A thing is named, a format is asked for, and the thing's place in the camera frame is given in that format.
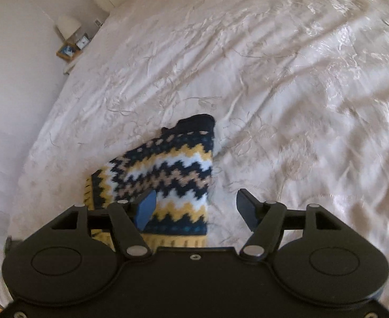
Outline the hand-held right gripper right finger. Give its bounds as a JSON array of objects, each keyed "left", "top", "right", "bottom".
[{"left": 236, "top": 188, "right": 343, "bottom": 262}]

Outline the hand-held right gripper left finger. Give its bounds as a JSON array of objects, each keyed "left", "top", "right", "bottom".
[{"left": 49, "top": 190, "right": 158, "bottom": 261}]

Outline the zigzag patterned knitted sweater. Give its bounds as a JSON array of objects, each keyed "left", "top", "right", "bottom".
[{"left": 83, "top": 114, "right": 217, "bottom": 250}]

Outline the white embroidered bedspread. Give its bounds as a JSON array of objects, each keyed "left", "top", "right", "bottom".
[{"left": 0, "top": 0, "right": 389, "bottom": 305}]

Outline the wooden nightstand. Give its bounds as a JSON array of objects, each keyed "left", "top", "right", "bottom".
[{"left": 55, "top": 32, "right": 93, "bottom": 64}]

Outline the white table lamp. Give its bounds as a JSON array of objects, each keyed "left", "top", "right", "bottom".
[{"left": 55, "top": 14, "right": 81, "bottom": 41}]

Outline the blue picture frame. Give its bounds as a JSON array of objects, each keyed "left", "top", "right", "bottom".
[{"left": 60, "top": 43, "right": 80, "bottom": 59}]

